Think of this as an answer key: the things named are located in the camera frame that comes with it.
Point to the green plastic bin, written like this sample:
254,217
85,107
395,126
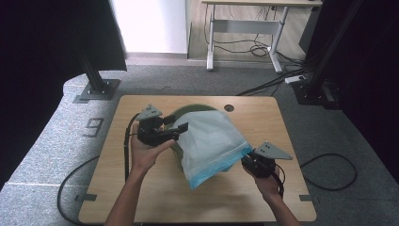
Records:
194,108

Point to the grey tape piece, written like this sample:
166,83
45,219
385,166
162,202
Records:
86,197
307,197

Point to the black curtain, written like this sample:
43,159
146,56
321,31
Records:
37,62
376,78

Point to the white-legged desk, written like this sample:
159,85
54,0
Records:
244,26

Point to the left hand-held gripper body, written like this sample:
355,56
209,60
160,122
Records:
152,132

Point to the white power strip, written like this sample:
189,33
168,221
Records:
295,79

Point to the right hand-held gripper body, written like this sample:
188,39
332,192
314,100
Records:
262,164

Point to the person's left hand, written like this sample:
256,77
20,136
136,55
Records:
144,157

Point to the black metal stand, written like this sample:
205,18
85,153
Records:
94,78
316,94

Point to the person's right hand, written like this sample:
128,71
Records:
269,186

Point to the translucent white plastic bag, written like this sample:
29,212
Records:
210,144

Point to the grey tape number mark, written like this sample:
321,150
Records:
98,128

